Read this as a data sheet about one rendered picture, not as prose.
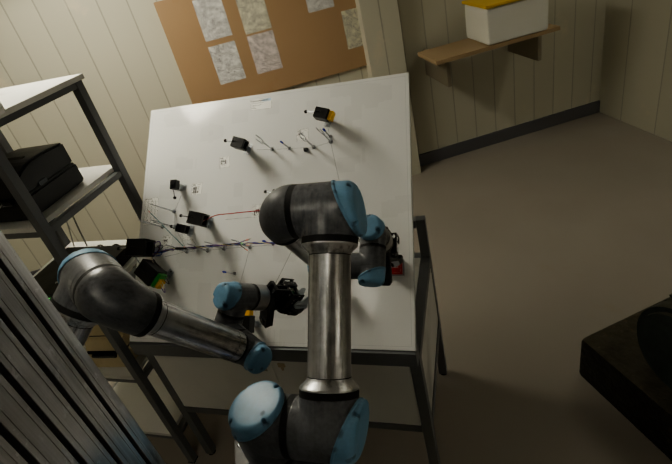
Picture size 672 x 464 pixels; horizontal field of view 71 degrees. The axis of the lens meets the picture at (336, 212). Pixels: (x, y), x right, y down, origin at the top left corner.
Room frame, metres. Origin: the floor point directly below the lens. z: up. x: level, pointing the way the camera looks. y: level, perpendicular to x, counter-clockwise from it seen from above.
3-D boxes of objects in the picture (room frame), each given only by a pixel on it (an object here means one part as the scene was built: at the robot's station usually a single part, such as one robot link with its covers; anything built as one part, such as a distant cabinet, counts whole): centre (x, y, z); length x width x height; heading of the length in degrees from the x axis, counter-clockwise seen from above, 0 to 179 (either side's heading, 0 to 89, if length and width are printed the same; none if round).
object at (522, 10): (3.77, -1.67, 1.25); 0.53 x 0.44 x 0.29; 95
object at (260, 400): (0.61, 0.24, 1.33); 0.13 x 0.12 x 0.14; 69
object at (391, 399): (1.24, 0.14, 0.60); 0.55 x 0.03 x 0.39; 69
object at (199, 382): (1.44, 0.65, 0.60); 0.55 x 0.02 x 0.39; 69
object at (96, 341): (1.75, 1.11, 0.76); 0.30 x 0.21 x 0.20; 163
